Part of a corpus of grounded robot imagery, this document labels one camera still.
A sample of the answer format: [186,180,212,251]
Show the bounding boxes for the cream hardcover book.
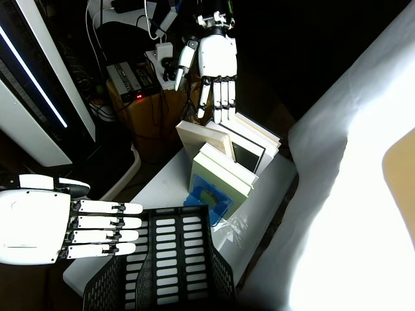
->
[176,121,236,163]

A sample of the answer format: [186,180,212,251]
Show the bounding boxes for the white panel with light strip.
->
[0,0,97,168]

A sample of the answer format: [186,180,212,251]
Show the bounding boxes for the white plastic bin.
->
[97,142,143,202]

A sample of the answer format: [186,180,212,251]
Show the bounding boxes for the black plastic file rack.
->
[82,204,237,311]

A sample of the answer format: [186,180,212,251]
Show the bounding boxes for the brown cardboard box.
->
[108,73,221,163]

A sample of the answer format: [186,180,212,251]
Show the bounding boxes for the blue metal bookend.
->
[182,173,235,227]

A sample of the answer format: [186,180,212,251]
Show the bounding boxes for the silver power supply box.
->
[106,61,143,103]

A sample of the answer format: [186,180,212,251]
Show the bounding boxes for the black electronics box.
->
[134,63,162,95]

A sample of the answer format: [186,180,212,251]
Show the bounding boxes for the clear plastic film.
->
[210,216,249,249]

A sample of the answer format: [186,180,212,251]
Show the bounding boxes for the white power strip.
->
[144,48,181,91]

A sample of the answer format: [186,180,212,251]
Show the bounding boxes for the black book with grey label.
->
[198,142,260,189]

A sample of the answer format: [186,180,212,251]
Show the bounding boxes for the pale green book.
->
[189,152,252,222]

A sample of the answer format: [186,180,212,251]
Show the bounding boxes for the white charger adapter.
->
[154,41,174,61]

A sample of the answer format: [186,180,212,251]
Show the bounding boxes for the black Let It Be book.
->
[226,124,277,175]

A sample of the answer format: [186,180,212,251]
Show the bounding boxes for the white curved stand base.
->
[91,6,153,35]

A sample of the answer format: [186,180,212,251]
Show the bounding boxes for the white Fashion India book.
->
[223,119,280,159]

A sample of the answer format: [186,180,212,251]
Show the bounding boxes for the pale yellow book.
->
[231,113,281,147]

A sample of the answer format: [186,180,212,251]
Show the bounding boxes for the white USB dongle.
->
[155,8,178,38]

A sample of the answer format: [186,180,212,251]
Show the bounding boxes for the white cloth backdrop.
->
[238,0,415,311]

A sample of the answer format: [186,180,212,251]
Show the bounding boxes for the tan board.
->
[381,128,415,247]

